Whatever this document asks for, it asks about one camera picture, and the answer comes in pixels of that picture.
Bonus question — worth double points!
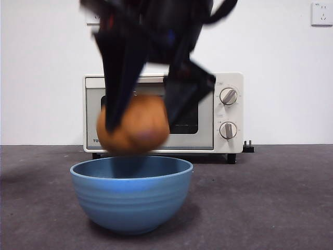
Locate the brown potato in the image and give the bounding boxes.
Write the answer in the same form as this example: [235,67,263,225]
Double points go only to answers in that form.
[96,94,170,157]

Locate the blue ribbed bowl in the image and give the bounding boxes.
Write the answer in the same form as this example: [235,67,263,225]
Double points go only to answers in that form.
[69,155,194,235]

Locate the cream oven knob beige grip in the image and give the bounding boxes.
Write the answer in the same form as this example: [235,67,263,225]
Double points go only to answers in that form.
[219,87,238,106]
[219,121,238,141]

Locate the cream Toshiba toaster oven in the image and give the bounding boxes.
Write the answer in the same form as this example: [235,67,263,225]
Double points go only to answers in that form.
[83,72,245,165]

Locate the white wall socket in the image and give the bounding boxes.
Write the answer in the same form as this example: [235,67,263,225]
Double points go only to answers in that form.
[86,10,104,26]
[311,2,333,27]

